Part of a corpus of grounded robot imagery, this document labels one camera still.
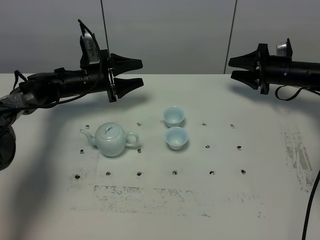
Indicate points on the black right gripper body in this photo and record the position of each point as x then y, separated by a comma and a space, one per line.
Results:
272, 69

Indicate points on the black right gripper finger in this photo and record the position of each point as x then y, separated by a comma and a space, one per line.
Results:
248, 61
247, 77

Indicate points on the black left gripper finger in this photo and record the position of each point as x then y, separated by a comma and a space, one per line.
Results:
124, 86
122, 64

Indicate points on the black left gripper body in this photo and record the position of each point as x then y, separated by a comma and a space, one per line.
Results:
99, 75

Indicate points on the light blue porcelain teapot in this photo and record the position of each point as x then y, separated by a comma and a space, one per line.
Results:
111, 139

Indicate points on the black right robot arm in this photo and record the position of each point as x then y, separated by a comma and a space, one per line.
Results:
305, 75

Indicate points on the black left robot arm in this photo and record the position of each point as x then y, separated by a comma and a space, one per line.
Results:
48, 89

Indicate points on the far light blue teacup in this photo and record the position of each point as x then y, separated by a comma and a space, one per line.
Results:
174, 116

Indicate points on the light blue teacup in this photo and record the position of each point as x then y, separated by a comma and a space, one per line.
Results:
176, 137
174, 116

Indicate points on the near light blue teacup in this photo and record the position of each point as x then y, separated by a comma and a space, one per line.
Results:
176, 137

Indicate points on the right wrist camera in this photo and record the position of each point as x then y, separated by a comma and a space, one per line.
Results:
284, 49

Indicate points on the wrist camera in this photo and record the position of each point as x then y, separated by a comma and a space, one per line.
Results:
89, 47
284, 49

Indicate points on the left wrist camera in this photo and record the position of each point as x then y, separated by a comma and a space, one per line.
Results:
89, 47

